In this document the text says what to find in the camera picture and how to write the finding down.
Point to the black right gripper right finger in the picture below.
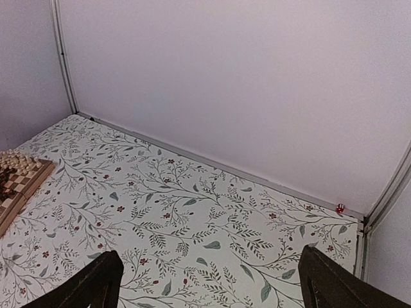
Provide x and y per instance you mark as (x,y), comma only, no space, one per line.
(324,283)

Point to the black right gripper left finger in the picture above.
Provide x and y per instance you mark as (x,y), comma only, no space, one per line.
(96,285)

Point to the wooden chess board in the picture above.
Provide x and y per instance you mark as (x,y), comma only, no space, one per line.
(24,187)

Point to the pile of dark chess pieces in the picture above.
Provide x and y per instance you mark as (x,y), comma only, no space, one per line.
(5,176)

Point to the row of white chess pieces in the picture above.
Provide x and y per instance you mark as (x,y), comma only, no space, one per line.
(15,162)

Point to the small red die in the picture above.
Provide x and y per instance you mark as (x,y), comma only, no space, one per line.
(340,208)

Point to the floral patterned table mat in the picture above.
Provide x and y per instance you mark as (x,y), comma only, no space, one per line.
(188,234)

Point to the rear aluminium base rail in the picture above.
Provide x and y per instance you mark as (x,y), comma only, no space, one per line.
(213,163)

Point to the right aluminium frame post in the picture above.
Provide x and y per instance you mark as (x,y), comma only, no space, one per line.
(380,210)

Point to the aluminium frame post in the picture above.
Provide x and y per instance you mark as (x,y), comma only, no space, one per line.
(380,210)
(62,55)

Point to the left aluminium frame post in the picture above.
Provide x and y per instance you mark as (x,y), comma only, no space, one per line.
(62,55)

